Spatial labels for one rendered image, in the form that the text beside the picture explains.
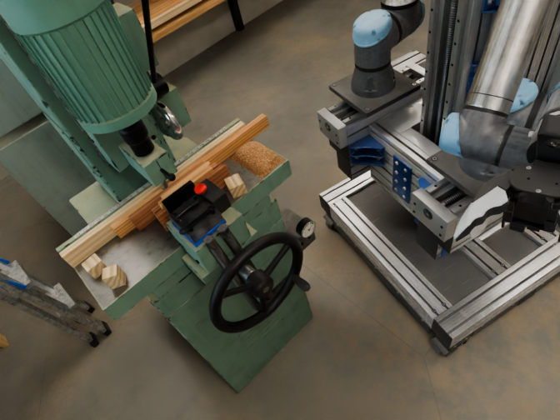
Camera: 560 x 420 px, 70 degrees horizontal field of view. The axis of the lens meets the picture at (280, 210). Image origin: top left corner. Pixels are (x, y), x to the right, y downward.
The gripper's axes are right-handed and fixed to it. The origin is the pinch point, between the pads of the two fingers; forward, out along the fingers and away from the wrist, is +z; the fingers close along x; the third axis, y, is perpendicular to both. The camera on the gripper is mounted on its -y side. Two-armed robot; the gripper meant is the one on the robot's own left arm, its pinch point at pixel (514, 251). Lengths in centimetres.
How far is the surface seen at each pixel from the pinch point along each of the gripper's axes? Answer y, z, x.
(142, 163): 6, 0, 79
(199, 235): 17, 7, 60
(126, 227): 20, 12, 86
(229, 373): 94, 20, 81
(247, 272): 34, 4, 55
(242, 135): 20, -29, 77
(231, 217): 20, -2, 59
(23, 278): 52, 38, 156
